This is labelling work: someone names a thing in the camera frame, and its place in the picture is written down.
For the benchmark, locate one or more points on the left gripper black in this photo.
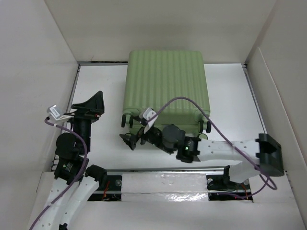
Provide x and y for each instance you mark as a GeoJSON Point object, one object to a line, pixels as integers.
{"type": "Point", "coordinates": [91, 109]}

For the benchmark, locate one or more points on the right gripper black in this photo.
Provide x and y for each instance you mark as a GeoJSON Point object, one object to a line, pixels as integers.
{"type": "Point", "coordinates": [131, 140]}

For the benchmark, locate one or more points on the green hard-shell suitcase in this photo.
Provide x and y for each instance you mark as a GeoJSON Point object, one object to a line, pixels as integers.
{"type": "Point", "coordinates": [154, 77]}

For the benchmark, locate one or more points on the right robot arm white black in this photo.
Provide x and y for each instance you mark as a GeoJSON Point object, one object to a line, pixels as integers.
{"type": "Point", "coordinates": [262, 156]}

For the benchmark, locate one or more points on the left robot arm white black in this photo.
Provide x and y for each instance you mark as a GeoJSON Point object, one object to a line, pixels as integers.
{"type": "Point", "coordinates": [74, 179]}

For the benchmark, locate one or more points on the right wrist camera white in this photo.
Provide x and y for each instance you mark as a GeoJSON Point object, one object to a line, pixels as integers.
{"type": "Point", "coordinates": [150, 116]}

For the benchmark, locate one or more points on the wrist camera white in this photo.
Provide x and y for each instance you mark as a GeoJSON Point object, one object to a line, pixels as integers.
{"type": "Point", "coordinates": [150, 116]}
{"type": "Point", "coordinates": [57, 115]}

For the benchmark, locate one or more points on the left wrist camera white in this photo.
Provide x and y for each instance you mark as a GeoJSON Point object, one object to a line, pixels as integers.
{"type": "Point", "coordinates": [57, 115]}

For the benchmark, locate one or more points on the metal rail with foam strip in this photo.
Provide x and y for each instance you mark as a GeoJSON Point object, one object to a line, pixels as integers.
{"type": "Point", "coordinates": [170, 186]}

